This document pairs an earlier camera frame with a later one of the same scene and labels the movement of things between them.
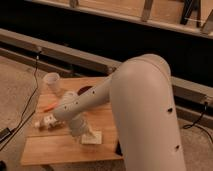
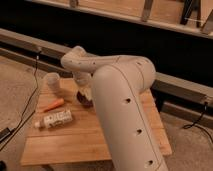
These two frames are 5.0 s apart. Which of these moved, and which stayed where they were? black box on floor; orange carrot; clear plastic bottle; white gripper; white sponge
Moved: white sponge; white gripper
Stayed: orange carrot; black box on floor; clear plastic bottle
